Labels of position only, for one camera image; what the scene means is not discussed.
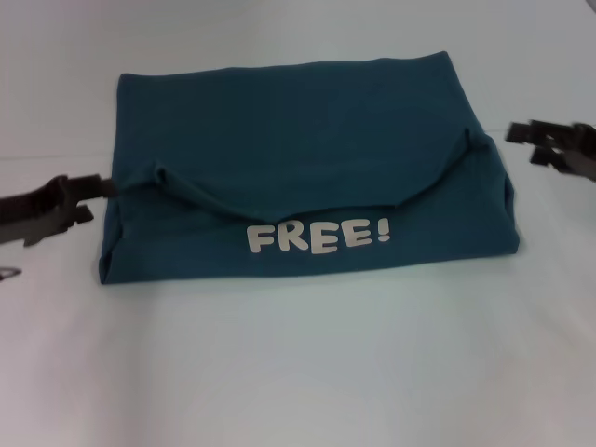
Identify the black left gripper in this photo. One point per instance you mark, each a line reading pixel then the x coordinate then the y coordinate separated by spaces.
pixel 32 214

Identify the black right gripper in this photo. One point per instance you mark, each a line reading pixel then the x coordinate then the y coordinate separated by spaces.
pixel 575 149

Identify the teal blue t-shirt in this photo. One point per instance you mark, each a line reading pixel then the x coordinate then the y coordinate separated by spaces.
pixel 302 195

